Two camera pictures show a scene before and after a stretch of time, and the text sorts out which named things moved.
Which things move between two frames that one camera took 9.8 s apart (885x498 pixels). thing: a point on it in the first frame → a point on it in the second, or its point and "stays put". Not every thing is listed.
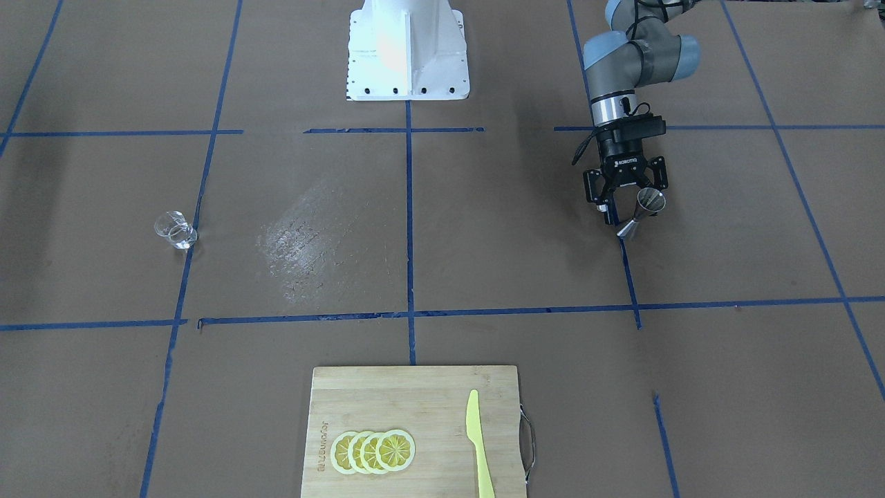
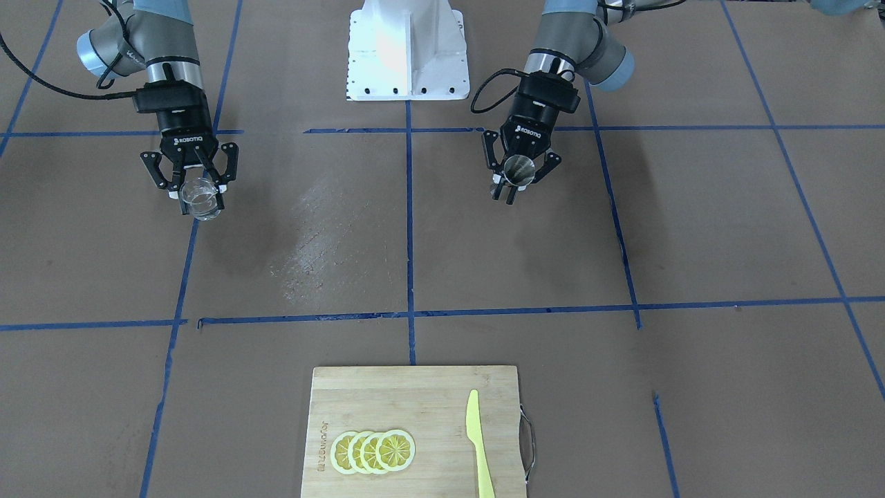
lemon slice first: [339, 453] stays put
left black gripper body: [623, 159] → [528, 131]
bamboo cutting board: [429, 404] stays put
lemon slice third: [368, 453] stays put
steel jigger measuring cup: [650, 200] → [519, 170]
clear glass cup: [174, 226] → [200, 195]
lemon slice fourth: [395, 450] stays put
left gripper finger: [657, 165] → [552, 160]
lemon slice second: [354, 452] stays put
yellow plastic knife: [473, 431] stays put
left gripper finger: [594, 182] → [489, 137]
